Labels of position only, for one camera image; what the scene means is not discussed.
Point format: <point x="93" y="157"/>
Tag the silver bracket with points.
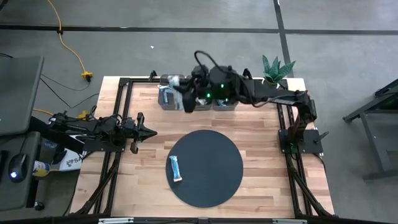
<point x="115" y="221"/>
<point x="289" y="221"/>

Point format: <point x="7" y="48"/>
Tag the black computer mouse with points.
<point x="18" y="165"/>

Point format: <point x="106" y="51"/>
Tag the whitish granola bar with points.
<point x="174" y="81"/>

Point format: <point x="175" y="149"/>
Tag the yellow and blue can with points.
<point x="40" y="168"/>

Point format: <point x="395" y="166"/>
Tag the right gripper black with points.
<point x="199" y="90"/>

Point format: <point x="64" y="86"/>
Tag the chocolate chip granola bar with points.
<point x="222" y="102"/>

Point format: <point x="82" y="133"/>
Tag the green snake plant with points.
<point x="273" y="71"/>

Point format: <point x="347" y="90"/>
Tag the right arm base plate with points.
<point x="311" y="146"/>

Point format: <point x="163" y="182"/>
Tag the grey desk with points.
<point x="18" y="193"/>

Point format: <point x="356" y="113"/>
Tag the round black plate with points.
<point x="214" y="174"/>

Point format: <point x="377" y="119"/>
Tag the black aluminium table frame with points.
<point x="128" y="99"/>

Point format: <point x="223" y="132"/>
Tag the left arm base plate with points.
<point x="93" y="147"/>

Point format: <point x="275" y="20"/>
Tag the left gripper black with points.
<point x="133" y="132"/>

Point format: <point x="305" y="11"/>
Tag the black round knob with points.
<point x="38" y="206"/>

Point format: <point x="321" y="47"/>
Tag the white printed box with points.
<point x="73" y="161"/>

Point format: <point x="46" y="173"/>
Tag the black support beam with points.
<point x="46" y="132"/>

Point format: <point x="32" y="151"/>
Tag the grey plastic bin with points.
<point x="203" y="108"/>
<point x="168" y="107"/>
<point x="225" y="109"/>

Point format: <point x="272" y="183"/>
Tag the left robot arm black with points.
<point x="93" y="129"/>

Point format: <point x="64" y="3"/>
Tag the dark grey monitor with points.
<point x="18" y="93"/>

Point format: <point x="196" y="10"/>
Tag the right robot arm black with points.
<point x="273" y="93"/>

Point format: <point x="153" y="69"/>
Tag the black clamp knob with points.
<point x="152" y="76"/>

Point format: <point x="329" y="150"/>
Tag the grey side table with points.
<point x="388" y="116"/>

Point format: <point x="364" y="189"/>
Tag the granola bar with checkered end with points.
<point x="201" y="101"/>

